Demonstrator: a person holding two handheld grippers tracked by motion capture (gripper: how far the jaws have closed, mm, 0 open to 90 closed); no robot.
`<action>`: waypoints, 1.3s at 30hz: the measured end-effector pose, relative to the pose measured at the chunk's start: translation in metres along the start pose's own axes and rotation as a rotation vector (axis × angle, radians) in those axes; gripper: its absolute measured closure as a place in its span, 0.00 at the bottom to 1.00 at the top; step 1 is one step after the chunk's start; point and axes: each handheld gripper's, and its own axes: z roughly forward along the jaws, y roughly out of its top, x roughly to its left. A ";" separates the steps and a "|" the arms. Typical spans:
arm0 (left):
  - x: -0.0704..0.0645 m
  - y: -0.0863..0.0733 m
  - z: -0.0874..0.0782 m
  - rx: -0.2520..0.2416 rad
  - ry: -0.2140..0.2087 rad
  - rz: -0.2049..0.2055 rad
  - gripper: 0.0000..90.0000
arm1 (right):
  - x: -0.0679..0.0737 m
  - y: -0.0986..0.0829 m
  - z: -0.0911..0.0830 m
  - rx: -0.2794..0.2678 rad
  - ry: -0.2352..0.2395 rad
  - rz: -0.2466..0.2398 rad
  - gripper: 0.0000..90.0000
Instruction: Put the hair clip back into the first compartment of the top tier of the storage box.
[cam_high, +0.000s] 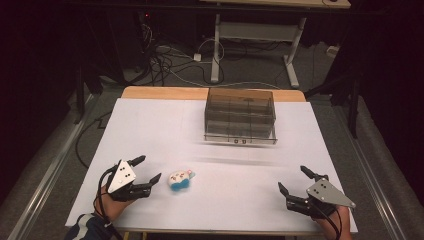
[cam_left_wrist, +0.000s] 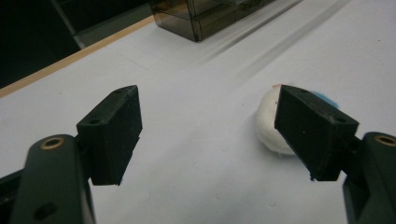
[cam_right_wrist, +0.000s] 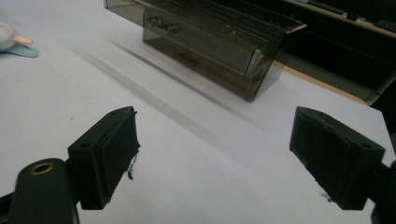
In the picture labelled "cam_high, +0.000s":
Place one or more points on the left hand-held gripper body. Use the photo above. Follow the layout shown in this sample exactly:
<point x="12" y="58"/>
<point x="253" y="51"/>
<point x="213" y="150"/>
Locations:
<point x="121" y="177"/>

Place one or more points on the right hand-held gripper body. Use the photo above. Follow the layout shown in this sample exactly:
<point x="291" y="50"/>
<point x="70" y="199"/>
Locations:
<point x="325" y="193"/>

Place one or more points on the person's left hand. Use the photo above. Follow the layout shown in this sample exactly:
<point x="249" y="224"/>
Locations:
<point x="111" y="206"/>

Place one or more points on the person's right hand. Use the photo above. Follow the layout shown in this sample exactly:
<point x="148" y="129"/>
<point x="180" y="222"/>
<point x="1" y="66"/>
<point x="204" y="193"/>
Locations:
<point x="338" y="223"/>

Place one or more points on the white and blue plush toy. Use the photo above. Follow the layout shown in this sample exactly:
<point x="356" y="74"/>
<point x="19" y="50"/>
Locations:
<point x="180" y="180"/>

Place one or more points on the white table mat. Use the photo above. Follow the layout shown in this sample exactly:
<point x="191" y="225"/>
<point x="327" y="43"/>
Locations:
<point x="166" y="133"/>

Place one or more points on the black stand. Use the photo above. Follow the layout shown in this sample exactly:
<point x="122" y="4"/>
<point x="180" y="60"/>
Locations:
<point x="353" y="110"/>
<point x="80" y="96"/>

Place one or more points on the clear plastic drawer box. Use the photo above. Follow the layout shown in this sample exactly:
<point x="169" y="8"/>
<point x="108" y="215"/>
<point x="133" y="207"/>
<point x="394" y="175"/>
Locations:
<point x="240" y="115"/>

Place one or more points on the white power adapter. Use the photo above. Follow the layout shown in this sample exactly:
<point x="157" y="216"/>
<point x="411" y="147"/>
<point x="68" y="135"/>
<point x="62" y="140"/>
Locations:
<point x="197" y="57"/>

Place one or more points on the white power strip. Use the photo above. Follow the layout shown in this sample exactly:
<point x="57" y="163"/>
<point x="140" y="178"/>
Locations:
<point x="333" y="50"/>

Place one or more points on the metal floor rail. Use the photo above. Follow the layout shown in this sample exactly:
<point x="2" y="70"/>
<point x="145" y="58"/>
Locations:
<point x="376" y="193"/>
<point x="43" y="186"/>

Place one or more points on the white metal desk frame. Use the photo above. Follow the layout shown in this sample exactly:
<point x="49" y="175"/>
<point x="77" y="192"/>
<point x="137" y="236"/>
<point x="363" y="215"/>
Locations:
<point x="256" y="31"/>

